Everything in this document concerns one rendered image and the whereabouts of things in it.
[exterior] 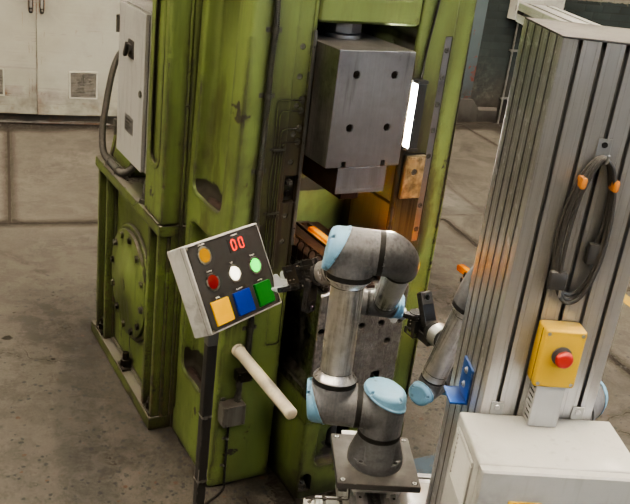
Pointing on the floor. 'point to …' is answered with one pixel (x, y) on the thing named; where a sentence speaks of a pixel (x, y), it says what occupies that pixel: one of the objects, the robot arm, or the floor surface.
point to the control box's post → (205, 415)
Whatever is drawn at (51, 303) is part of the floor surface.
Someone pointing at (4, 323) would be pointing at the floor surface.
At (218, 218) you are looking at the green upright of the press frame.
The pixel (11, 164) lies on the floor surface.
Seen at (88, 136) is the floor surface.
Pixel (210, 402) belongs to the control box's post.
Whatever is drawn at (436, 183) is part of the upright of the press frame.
